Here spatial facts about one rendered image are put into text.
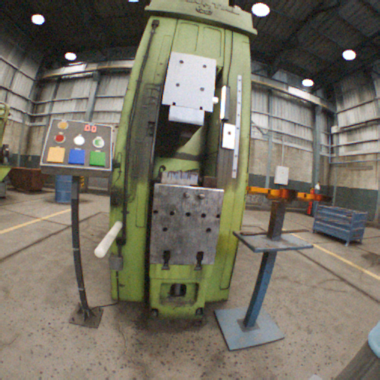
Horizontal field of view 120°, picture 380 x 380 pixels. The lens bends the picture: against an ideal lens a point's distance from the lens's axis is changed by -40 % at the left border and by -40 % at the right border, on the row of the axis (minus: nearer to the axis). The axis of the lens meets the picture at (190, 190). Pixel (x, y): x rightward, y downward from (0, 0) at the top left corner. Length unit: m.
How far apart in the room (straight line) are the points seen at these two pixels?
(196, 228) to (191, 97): 0.75
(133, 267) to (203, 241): 0.54
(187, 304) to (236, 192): 0.82
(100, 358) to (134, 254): 0.72
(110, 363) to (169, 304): 0.54
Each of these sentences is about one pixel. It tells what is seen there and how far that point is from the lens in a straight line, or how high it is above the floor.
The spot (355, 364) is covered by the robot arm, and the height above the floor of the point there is 0.79.
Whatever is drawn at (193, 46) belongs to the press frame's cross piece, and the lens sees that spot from 1.54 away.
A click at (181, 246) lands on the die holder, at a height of 0.58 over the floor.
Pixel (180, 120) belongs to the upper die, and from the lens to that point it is 1.05.
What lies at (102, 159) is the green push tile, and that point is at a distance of 0.87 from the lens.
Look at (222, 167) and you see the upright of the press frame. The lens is 1.21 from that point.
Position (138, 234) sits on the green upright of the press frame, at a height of 0.57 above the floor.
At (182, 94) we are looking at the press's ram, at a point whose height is 1.44.
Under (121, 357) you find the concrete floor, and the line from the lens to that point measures 1.14.
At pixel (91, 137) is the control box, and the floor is 1.11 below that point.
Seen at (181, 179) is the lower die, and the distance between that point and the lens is 1.00.
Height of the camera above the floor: 0.95
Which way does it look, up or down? 3 degrees down
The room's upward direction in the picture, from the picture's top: 6 degrees clockwise
